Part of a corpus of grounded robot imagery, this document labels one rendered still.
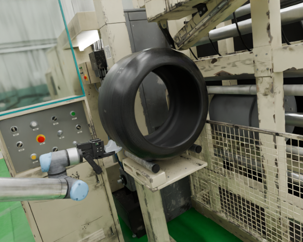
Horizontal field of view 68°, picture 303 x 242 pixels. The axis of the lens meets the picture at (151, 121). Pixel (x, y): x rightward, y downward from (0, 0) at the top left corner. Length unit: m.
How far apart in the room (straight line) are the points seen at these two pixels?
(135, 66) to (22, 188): 0.63
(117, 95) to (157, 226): 1.10
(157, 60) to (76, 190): 0.64
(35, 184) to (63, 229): 0.94
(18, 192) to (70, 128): 0.82
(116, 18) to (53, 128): 0.79
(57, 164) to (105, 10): 0.86
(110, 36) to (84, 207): 1.14
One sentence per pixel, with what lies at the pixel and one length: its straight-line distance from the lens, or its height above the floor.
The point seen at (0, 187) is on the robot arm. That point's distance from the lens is 0.84.
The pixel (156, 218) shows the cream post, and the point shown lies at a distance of 1.75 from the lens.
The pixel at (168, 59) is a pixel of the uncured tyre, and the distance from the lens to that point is 1.09.
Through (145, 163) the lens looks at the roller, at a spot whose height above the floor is 0.92.
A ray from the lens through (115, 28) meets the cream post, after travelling 1.41.
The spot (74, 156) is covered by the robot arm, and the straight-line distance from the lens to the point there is 1.04.
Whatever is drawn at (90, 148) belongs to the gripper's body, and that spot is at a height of 1.08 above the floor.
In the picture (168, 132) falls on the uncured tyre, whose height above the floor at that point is 0.96.
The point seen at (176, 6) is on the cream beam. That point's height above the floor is 1.65.
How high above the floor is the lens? 1.40
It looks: 14 degrees down
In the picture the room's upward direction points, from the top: 11 degrees counter-clockwise
